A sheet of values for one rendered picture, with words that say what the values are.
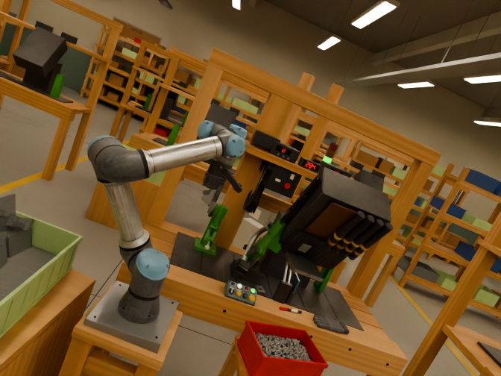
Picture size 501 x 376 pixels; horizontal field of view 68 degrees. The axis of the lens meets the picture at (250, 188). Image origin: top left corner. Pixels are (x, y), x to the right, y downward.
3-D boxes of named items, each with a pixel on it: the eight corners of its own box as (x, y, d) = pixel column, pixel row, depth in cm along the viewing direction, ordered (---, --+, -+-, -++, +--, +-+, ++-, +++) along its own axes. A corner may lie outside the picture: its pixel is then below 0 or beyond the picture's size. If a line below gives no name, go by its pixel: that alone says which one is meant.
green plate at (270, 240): (271, 262, 195) (297, 231, 191) (259, 253, 193) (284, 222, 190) (268, 253, 206) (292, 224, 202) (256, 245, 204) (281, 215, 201)
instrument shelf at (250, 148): (374, 206, 219) (377, 200, 218) (233, 146, 203) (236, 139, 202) (358, 194, 243) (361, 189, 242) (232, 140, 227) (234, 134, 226)
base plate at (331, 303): (362, 334, 200) (364, 330, 200) (168, 266, 181) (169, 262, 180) (338, 292, 241) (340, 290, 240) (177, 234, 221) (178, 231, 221)
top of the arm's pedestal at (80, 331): (159, 371, 126) (163, 362, 125) (70, 336, 124) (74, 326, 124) (180, 319, 157) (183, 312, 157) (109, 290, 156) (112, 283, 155)
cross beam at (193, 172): (365, 248, 249) (371, 237, 247) (181, 176, 226) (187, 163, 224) (362, 245, 254) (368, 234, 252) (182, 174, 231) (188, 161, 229)
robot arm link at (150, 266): (134, 299, 129) (145, 265, 126) (123, 277, 139) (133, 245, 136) (166, 297, 136) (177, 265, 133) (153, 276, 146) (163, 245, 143)
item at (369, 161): (429, 261, 943) (476, 182, 898) (316, 213, 905) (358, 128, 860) (420, 252, 996) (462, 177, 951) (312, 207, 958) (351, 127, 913)
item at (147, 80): (178, 138, 1092) (206, 65, 1048) (78, 96, 1057) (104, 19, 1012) (180, 136, 1145) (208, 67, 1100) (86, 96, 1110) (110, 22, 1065)
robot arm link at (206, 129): (215, 124, 132) (238, 133, 139) (200, 116, 141) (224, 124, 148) (206, 145, 134) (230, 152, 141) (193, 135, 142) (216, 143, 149)
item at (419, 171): (361, 298, 248) (434, 166, 229) (147, 220, 222) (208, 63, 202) (356, 292, 257) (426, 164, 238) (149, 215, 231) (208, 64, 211)
